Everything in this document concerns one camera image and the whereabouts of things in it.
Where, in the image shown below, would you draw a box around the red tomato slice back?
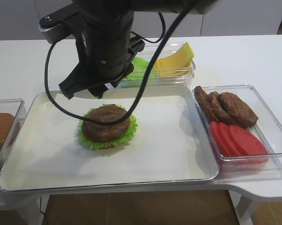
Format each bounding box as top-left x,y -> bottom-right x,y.
209,121 -> 231,157

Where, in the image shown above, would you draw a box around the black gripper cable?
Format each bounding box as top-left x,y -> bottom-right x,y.
44,0 -> 198,124

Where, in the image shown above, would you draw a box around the red tomato slice front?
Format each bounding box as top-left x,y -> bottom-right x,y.
229,125 -> 268,155

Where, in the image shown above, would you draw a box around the clear box with lettuce cheese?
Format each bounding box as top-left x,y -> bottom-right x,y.
117,42 -> 196,88

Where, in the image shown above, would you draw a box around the brown meat patty back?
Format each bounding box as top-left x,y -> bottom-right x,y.
194,86 -> 220,123

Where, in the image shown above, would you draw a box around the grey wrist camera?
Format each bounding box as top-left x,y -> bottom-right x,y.
38,3 -> 82,44

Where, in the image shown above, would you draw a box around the white paper sheet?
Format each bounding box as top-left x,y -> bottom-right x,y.
14,95 -> 206,187

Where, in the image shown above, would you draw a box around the brown meat patty front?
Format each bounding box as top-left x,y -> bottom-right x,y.
82,105 -> 131,142

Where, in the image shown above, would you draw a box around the brown meat patty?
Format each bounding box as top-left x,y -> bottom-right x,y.
208,91 -> 238,125
194,86 -> 220,123
82,105 -> 131,142
218,92 -> 259,128

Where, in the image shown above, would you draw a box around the red tomato slice middle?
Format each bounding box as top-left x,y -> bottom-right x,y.
218,122 -> 241,156

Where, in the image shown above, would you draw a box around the clear box with patties tomatoes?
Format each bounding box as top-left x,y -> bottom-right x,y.
192,85 -> 282,172

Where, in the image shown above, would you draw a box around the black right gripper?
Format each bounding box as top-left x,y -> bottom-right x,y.
59,0 -> 145,99

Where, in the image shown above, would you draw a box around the bottom bun on tray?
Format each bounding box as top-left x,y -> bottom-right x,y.
92,145 -> 115,150

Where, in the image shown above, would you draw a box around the yellow cheese slices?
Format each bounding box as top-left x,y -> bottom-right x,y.
154,42 -> 194,77

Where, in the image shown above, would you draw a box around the red tomato slice on burger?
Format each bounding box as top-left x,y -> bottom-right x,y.
83,130 -> 101,142

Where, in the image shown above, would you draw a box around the white metal tray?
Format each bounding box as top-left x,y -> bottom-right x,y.
0,86 -> 219,192

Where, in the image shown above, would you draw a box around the clear box with buns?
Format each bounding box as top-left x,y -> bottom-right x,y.
0,99 -> 26,174

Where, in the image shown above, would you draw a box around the green lettuce leaves in box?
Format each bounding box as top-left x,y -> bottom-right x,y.
124,57 -> 149,80

